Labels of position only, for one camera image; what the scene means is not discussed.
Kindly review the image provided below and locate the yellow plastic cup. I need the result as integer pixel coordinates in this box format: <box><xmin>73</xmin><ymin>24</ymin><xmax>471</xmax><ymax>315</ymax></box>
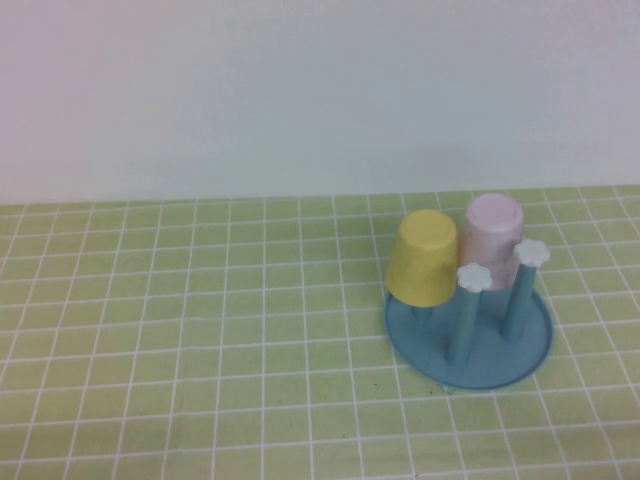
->
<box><xmin>385</xmin><ymin>208</ymin><xmax>459</xmax><ymax>307</ymax></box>

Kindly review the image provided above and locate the blue cup stand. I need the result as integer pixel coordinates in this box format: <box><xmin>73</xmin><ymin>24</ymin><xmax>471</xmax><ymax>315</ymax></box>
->
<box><xmin>383</xmin><ymin>238</ymin><xmax>555</xmax><ymax>393</ymax></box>

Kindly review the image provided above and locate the pink plastic cup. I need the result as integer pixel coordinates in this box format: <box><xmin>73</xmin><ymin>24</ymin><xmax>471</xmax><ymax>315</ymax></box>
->
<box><xmin>457</xmin><ymin>194</ymin><xmax>525</xmax><ymax>291</ymax></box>

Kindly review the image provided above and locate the green checkered tablecloth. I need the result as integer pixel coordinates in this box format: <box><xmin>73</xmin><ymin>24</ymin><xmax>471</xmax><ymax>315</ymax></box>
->
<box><xmin>0</xmin><ymin>184</ymin><xmax>640</xmax><ymax>480</ymax></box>

